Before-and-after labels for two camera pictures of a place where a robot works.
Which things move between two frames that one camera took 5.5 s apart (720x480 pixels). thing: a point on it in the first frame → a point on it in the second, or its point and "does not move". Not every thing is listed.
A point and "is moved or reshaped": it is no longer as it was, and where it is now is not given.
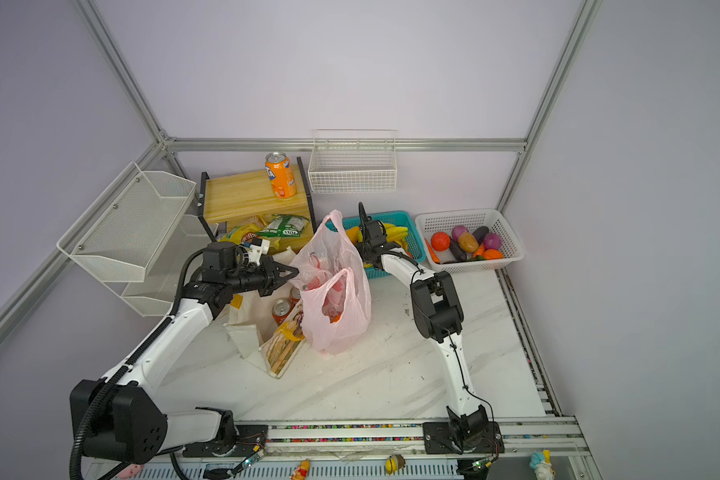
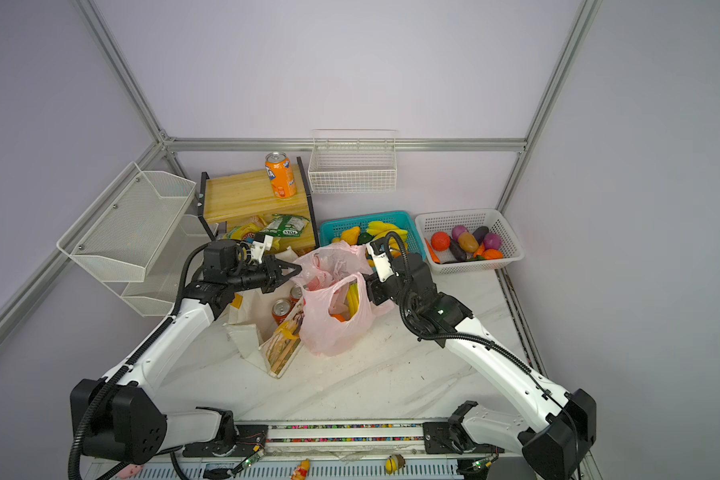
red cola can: (295, 294) does not move
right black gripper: (361, 248) → (373, 288)
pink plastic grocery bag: (334, 287) is moved or reshaped
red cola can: (280, 309) does not move
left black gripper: (271, 270) does not move
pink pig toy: (131, 471) does not move
